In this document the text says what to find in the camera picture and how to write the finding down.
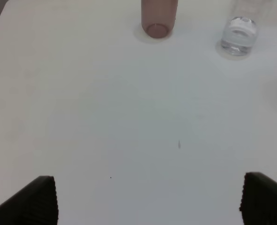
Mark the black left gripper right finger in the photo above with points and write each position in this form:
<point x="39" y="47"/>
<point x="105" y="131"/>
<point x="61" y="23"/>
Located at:
<point x="259" y="200"/>

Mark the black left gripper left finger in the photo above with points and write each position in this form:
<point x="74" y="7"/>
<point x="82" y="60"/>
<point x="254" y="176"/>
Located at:
<point x="35" y="204"/>

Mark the clear plastic water bottle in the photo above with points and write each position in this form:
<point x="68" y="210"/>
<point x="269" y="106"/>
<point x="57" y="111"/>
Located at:
<point x="241" y="29"/>

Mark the pink translucent plastic cup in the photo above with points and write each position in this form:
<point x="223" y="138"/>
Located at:
<point x="158" y="17"/>

